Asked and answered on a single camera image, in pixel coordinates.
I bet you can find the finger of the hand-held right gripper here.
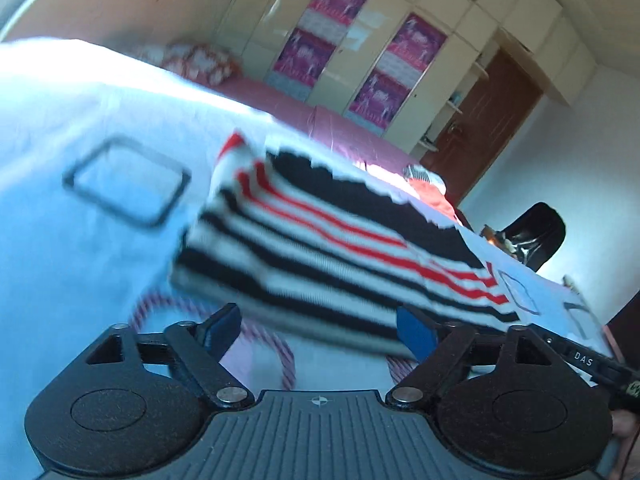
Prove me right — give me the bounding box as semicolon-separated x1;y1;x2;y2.
526;323;573;361

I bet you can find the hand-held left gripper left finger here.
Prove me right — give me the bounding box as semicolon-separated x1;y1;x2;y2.
85;303;253;409

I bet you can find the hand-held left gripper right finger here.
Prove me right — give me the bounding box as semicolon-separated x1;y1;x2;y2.
386;306;551;409

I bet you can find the striped cartoon sweater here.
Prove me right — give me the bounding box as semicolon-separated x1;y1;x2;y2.
171;130;521;359

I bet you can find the black chair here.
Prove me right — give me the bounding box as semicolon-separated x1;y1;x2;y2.
500;202;567;273

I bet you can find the orange garment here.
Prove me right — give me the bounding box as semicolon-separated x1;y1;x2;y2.
407;180;462;227

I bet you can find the black white striped cloth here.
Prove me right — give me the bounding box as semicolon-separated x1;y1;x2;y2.
404;164;446;194

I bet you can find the blue patterned bed blanket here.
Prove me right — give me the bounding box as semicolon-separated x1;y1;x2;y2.
0;39;618;480

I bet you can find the brown wooden door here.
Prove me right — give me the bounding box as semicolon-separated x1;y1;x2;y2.
420;47;543;206

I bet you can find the open corner shelf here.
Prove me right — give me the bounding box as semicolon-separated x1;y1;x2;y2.
420;57;490;154

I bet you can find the pink bed sheet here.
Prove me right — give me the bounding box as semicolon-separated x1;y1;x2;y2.
212;77;463;223

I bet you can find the red checked pillow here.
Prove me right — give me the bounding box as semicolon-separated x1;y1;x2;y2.
131;42;171;67
161;42;242;87

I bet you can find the beige wooden headboard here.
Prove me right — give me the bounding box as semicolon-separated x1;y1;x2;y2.
0;0;283;68

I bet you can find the cream wardrobe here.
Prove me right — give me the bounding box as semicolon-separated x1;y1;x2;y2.
215;0;598;161

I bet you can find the pink wall poster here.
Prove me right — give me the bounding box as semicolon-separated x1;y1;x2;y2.
267;30;337;102
300;0;375;36
380;12;447;81
347;71;413;134

